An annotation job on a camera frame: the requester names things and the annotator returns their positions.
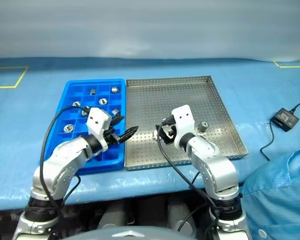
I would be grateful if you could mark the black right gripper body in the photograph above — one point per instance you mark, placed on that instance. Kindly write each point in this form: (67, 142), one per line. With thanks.
(172, 136)

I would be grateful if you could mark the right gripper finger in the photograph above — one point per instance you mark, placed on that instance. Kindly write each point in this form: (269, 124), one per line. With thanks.
(163, 128)
(165, 140)

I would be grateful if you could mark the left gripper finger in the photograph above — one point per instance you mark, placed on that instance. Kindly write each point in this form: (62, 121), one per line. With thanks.
(117, 120)
(128, 133)

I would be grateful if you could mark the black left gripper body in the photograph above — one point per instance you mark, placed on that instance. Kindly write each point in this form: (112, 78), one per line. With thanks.
(112, 137)

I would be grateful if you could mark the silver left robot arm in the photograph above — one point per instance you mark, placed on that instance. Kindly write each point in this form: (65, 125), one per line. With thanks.
(62, 160)

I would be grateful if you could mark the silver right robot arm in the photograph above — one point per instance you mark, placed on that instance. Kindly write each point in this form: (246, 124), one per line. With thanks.
(215, 165)

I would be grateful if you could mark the blue compartment tray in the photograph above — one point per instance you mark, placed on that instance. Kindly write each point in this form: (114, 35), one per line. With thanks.
(70, 120)

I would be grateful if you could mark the black power adapter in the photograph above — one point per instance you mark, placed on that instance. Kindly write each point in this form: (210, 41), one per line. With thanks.
(285, 120)

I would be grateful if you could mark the perforated metal tray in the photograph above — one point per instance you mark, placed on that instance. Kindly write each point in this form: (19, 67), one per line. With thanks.
(152, 100)

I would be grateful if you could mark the grey rounded cylinder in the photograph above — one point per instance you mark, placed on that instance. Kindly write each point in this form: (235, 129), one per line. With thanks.
(180, 215)
(112, 217)

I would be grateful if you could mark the blue plastic table cover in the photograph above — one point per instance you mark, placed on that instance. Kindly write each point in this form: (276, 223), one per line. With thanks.
(27, 120)

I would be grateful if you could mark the white translucent plastic sheet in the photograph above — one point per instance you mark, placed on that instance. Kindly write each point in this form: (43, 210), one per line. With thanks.
(140, 25)

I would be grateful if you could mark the grey-blue rounded dome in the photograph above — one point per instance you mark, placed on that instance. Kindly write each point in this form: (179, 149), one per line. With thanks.
(130, 235)

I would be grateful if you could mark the person in blue coat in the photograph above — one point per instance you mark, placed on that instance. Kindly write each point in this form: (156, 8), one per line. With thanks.
(277, 200)

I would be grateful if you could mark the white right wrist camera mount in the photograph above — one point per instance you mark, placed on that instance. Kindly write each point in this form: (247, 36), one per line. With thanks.
(183, 122)

